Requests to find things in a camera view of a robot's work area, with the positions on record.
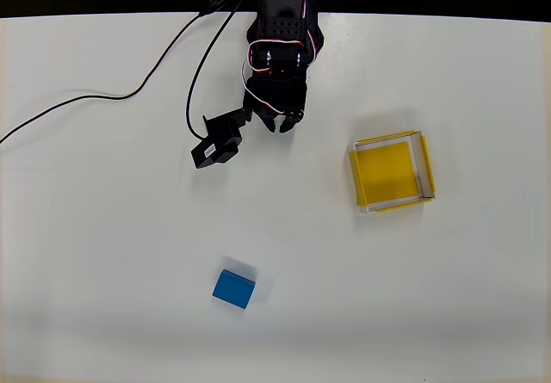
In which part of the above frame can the blue cube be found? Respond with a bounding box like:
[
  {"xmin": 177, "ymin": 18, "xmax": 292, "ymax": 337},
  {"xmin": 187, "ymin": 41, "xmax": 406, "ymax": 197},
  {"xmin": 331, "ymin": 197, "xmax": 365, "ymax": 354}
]
[{"xmin": 211, "ymin": 269, "xmax": 257, "ymax": 311}]

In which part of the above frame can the yellow open box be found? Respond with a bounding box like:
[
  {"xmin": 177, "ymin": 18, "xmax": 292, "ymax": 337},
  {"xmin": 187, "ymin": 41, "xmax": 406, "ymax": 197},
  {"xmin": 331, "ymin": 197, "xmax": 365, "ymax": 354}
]
[{"xmin": 346, "ymin": 129, "xmax": 437, "ymax": 215}]

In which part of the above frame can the red white servo wire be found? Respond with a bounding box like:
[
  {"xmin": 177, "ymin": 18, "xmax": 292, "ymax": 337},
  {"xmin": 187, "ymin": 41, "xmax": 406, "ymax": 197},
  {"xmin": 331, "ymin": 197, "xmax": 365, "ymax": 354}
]
[{"xmin": 239, "ymin": 38, "xmax": 312, "ymax": 116}]

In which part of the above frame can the black camera on gripper mount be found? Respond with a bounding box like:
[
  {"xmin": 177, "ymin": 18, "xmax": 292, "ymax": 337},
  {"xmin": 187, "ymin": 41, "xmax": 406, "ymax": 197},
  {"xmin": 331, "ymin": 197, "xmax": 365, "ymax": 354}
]
[{"xmin": 190, "ymin": 106, "xmax": 254, "ymax": 170}]

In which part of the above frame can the black camera cable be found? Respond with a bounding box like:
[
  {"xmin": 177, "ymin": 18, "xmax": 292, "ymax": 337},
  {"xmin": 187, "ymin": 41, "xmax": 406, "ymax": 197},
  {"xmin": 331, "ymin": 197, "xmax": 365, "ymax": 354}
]
[{"xmin": 0, "ymin": 0, "xmax": 263, "ymax": 145}]

